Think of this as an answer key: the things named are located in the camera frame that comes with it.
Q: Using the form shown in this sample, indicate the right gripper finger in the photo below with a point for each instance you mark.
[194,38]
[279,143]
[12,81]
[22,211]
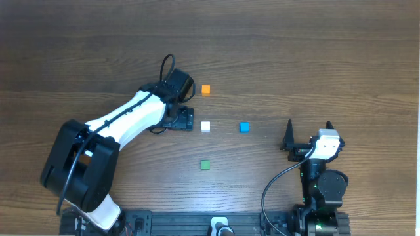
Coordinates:
[289,134]
[329,125]

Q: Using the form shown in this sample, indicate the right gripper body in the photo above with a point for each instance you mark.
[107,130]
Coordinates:
[298,151]

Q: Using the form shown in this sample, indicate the blue cube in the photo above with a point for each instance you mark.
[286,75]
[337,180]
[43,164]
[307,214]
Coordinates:
[244,127]

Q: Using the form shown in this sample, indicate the green cube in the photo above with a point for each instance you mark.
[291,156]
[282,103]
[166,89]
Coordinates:
[205,165]

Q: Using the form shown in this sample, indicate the orange cube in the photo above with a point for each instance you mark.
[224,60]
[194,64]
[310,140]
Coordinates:
[205,90]

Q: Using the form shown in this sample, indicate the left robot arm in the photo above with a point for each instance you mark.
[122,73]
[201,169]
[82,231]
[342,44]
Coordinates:
[138,114]

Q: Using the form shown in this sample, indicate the white cube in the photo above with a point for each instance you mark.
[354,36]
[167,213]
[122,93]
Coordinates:
[205,126]

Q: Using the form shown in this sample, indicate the mounting rail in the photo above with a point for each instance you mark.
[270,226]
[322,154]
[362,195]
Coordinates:
[183,224]

